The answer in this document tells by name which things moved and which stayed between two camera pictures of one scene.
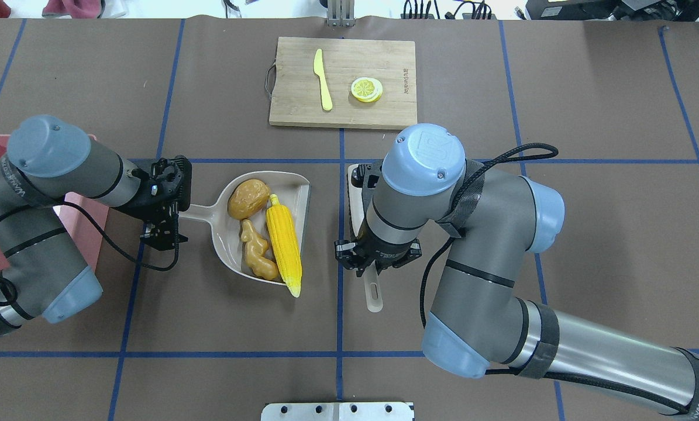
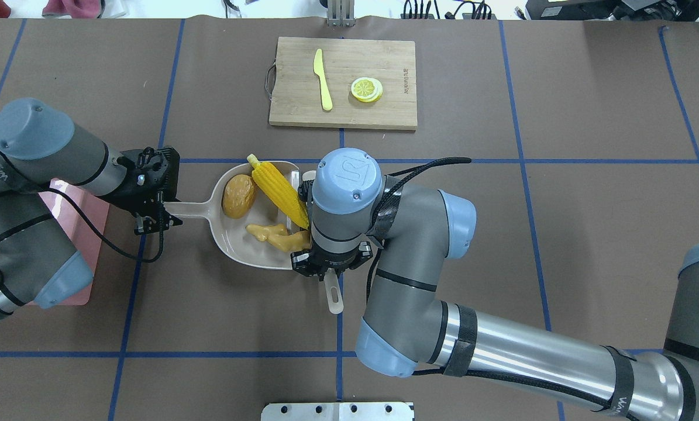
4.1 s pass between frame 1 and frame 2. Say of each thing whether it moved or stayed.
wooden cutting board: stayed
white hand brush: moved
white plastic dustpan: moved
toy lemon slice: stayed
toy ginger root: moved
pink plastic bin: stayed
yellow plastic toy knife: stayed
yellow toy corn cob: moved
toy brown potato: moved
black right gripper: moved
